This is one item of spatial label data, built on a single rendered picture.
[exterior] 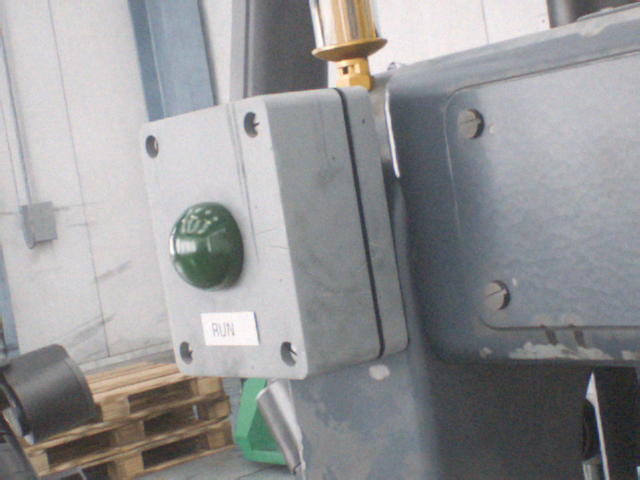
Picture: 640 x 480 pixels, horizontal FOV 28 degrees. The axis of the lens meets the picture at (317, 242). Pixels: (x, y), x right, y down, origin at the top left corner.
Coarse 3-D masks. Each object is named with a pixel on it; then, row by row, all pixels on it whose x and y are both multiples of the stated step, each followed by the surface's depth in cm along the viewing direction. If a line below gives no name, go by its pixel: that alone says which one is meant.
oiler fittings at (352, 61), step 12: (324, 48) 47; (336, 48) 47; (348, 48) 47; (360, 48) 47; (372, 48) 47; (336, 60) 48; (348, 60) 48; (360, 60) 48; (348, 72) 49; (360, 72) 48; (336, 84) 48; (348, 84) 48; (360, 84) 48; (372, 84) 48
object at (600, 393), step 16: (608, 368) 63; (624, 368) 64; (592, 384) 62; (608, 384) 63; (624, 384) 64; (592, 400) 64; (608, 400) 63; (624, 400) 63; (608, 416) 63; (624, 416) 63; (608, 432) 63; (624, 432) 63; (608, 448) 62; (624, 448) 63; (592, 464) 65; (608, 464) 62; (624, 464) 63
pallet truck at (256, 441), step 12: (252, 384) 616; (264, 384) 610; (240, 396) 625; (252, 396) 610; (240, 408) 612; (252, 408) 605; (240, 420) 606; (252, 420) 599; (240, 432) 600; (252, 432) 597; (264, 432) 601; (240, 444) 599; (252, 444) 595; (264, 444) 599; (276, 444) 598; (252, 456) 593; (264, 456) 586; (276, 456) 579
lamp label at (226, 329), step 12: (252, 312) 41; (204, 324) 43; (216, 324) 43; (228, 324) 42; (240, 324) 42; (252, 324) 41; (204, 336) 44; (216, 336) 43; (228, 336) 42; (240, 336) 42; (252, 336) 41
